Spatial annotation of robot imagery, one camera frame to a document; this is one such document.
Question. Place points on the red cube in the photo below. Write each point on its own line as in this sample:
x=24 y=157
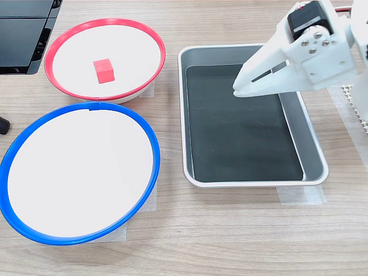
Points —
x=104 y=72

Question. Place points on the black tray mat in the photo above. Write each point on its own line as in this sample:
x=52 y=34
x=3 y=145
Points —
x=244 y=138

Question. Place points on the steel tray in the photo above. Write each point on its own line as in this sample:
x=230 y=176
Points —
x=312 y=149

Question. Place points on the translucent tape piece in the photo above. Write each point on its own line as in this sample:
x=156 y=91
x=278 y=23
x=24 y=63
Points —
x=149 y=201
x=302 y=195
x=115 y=234
x=148 y=92

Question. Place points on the white plate with red rim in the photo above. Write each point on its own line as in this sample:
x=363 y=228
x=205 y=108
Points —
x=129 y=57

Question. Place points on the white plate with blue rim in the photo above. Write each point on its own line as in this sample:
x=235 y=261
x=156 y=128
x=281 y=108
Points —
x=80 y=172

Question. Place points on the black electronic device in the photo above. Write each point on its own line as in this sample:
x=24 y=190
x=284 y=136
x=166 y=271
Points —
x=23 y=43

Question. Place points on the black rounded foot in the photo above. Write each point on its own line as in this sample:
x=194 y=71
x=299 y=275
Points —
x=4 y=126

